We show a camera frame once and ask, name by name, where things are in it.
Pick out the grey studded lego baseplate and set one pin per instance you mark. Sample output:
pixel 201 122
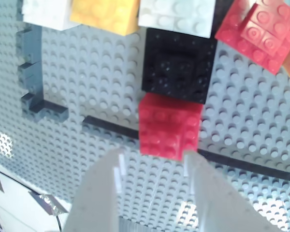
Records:
pixel 99 72

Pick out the white lego cube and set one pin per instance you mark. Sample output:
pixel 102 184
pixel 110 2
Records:
pixel 46 14
pixel 174 17

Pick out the black lego cube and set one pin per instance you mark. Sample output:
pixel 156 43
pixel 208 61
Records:
pixel 178 65

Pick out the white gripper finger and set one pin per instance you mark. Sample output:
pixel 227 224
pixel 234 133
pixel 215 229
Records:
pixel 96 193
pixel 220 205

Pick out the dark grey crenellated brick wall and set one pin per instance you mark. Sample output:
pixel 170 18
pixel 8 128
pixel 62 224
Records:
pixel 31 48

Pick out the red lego cube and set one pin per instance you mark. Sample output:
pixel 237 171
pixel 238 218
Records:
pixel 258 36
pixel 166 125

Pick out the dark grey straight brick row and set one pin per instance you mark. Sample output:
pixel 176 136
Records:
pixel 99 123

